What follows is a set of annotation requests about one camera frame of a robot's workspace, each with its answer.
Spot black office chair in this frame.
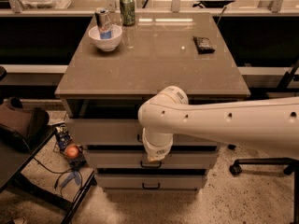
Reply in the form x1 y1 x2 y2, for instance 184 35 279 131
229 158 299 224

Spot blue chip bag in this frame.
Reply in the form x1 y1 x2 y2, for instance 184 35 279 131
55 124 71 151

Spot red apple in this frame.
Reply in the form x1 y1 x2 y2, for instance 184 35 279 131
64 146 80 159

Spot black side table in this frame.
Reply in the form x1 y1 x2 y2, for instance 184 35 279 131
0 124 95 224

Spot brown bag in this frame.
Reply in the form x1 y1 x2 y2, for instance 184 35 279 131
0 97 50 153

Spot grey middle drawer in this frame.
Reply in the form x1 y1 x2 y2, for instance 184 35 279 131
83 150 217 169

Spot grey bottom drawer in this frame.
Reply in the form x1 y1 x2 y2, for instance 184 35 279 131
95 174 207 190

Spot black snack packet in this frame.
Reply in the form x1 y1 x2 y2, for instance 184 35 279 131
193 36 215 54

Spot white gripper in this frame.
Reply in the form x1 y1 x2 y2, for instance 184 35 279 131
142 128 173 162

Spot black floor cable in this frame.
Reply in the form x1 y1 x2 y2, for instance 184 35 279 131
32 156 85 201

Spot grey drawer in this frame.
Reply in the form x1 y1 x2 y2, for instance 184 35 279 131
64 118 225 147
83 150 217 169
95 174 207 190

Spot grey drawer cabinet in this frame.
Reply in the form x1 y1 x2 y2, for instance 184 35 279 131
55 12 249 177

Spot green soda can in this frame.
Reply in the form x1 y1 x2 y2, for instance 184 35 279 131
120 0 135 26

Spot silver blue can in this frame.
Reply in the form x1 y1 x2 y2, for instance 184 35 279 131
94 7 112 39

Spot white ceramic bowl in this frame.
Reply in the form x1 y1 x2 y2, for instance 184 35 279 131
88 24 122 51

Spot grey top drawer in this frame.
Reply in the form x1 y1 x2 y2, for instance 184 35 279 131
64 118 225 147

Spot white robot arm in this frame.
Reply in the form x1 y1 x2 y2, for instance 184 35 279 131
138 86 299 161

